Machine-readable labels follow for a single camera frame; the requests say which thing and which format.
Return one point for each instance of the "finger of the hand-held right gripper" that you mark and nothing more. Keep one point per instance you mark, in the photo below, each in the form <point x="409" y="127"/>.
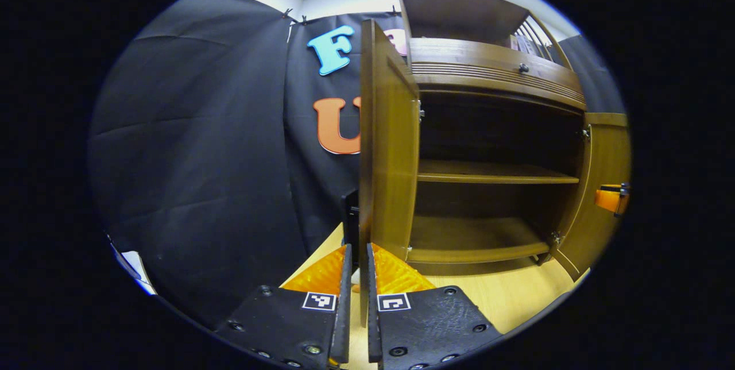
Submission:
<point x="607" y="199"/>

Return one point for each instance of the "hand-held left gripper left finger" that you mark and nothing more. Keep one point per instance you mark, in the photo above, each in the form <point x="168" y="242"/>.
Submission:
<point x="344" y="324"/>

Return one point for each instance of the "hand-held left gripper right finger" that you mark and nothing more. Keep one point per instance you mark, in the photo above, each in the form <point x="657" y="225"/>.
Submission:
<point x="372" y="324"/>

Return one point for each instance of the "wooden cabinet door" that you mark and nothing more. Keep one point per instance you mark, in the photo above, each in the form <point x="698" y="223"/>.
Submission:
<point x="603" y="157"/>
<point x="390" y="174"/>

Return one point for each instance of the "wooden double-door shoe cabinet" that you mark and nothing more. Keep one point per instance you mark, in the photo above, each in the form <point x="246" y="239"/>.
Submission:
<point x="488" y="83"/>

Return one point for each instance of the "metal door hinge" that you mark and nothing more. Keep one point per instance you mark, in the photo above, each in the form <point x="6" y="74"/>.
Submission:
<point x="555" y="239"/>
<point x="420" y="111"/>
<point x="585" y="133"/>

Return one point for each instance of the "wooden inner cabinet shelf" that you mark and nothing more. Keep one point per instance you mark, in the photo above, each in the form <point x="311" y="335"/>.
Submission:
<point x="488" y="172"/>

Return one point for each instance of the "wooden cabinet drawer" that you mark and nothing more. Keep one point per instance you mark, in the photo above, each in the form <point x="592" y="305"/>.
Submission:
<point x="459" y="57"/>

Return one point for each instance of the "white book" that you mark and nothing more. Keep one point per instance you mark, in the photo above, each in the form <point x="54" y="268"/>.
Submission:
<point x="523" y="43"/>

